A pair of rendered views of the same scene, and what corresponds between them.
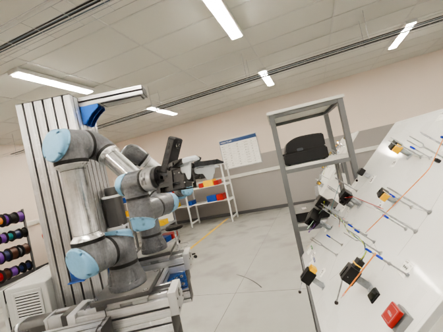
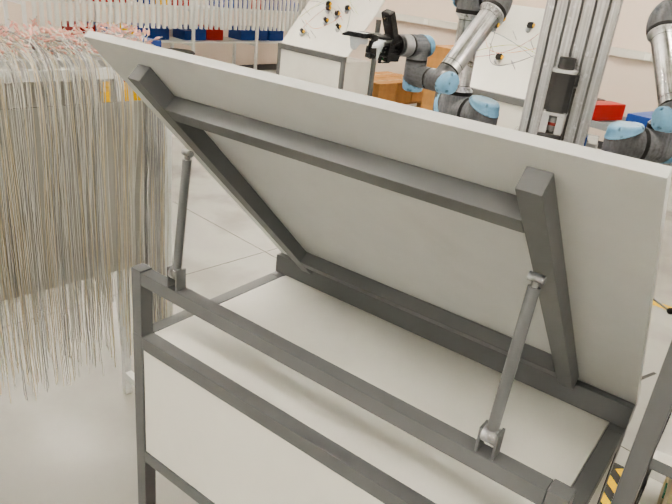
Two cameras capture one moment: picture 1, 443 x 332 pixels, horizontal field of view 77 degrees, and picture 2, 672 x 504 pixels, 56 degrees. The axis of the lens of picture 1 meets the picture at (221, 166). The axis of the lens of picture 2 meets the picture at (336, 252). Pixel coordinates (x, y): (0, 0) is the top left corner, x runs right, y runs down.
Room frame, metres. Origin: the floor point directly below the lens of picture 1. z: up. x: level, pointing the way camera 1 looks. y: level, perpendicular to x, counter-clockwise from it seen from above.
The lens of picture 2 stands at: (1.64, -1.93, 1.76)
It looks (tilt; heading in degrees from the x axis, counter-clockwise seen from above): 24 degrees down; 113
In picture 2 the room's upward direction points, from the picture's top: 6 degrees clockwise
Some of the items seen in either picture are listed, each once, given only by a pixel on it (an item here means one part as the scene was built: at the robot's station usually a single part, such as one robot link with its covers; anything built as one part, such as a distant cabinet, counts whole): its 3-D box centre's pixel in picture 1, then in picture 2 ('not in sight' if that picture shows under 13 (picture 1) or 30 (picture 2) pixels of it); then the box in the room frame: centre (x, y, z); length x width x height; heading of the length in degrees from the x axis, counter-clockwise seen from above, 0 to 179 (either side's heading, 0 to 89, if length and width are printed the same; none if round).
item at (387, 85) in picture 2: not in sight; (382, 92); (-1.73, 6.98, 0.22); 1.20 x 0.80 x 0.44; 74
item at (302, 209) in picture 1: (314, 209); not in sight; (2.09, -0.61, 1.09); 0.35 x 0.33 x 0.07; 168
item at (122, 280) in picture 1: (125, 272); not in sight; (1.14, 0.48, 1.21); 0.15 x 0.15 x 0.10
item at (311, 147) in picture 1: (302, 149); not in sight; (2.05, -0.61, 1.56); 0.30 x 0.23 x 0.19; 80
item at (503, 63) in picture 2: not in sight; (504, 94); (0.45, 4.67, 0.83); 1.18 x 0.72 x 1.65; 160
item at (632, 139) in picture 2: (148, 222); (623, 141); (1.64, 0.49, 1.33); 0.13 x 0.12 x 0.14; 27
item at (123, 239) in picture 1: (118, 245); (480, 115); (1.14, 0.48, 1.33); 0.13 x 0.12 x 0.14; 156
